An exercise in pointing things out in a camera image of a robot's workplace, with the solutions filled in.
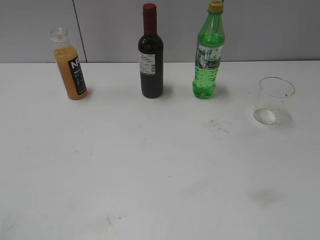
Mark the dark red wine bottle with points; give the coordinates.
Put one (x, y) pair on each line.
(151, 55)

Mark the NFC orange juice bottle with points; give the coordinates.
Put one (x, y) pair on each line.
(68, 63)

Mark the green soda bottle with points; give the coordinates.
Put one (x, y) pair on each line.
(210, 42)

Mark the transparent plastic cup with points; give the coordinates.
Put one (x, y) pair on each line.
(271, 106)

